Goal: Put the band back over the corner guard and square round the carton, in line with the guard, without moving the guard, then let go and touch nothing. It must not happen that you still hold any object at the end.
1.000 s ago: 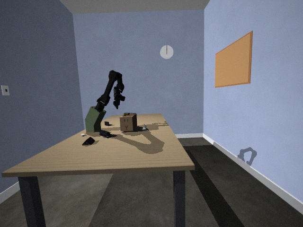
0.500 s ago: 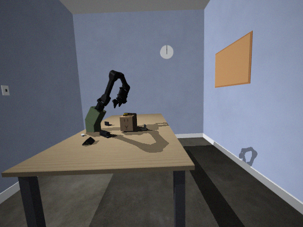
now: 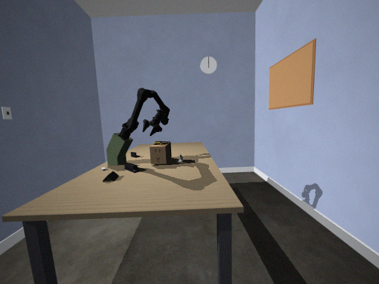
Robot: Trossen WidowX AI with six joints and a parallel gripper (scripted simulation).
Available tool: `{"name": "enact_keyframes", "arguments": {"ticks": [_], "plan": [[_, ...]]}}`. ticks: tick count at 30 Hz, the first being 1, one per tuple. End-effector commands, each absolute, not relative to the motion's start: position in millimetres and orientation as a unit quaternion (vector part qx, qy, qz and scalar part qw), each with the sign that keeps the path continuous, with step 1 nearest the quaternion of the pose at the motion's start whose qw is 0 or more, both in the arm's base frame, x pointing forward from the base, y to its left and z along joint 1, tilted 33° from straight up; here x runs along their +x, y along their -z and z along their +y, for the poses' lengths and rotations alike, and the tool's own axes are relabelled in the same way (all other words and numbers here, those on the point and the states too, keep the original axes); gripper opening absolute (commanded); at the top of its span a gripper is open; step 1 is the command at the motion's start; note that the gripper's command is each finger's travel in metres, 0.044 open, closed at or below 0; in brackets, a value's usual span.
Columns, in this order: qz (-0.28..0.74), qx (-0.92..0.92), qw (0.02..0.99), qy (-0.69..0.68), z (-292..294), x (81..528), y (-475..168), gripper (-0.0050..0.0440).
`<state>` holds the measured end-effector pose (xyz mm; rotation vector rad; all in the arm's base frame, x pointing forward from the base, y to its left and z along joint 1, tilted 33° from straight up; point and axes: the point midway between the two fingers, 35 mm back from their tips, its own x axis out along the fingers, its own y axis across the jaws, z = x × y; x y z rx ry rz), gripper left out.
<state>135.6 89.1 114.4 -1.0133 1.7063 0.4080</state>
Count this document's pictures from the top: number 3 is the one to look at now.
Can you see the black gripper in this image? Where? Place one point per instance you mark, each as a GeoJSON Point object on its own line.
{"type": "Point", "coordinates": [154, 123]}

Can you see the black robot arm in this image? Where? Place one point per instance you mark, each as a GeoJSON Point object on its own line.
{"type": "Point", "coordinates": [142, 95]}

